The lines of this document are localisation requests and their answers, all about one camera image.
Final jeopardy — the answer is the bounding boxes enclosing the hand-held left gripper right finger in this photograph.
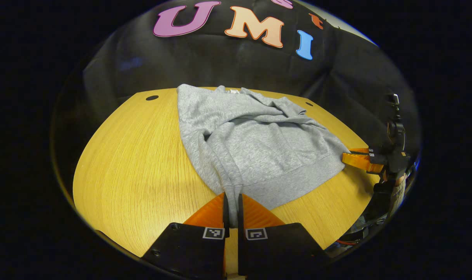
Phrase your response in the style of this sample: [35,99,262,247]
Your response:
[237,193,330,277]

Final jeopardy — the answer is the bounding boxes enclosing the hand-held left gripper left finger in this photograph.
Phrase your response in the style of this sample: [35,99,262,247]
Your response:
[142,193,231,279]

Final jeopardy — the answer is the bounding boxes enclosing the grey sweatshirt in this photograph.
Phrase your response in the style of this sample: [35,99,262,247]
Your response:
[177,84,351,228]

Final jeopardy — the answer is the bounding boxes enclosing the black backdrop cloth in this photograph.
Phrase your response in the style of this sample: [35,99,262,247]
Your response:
[82,0,421,156]

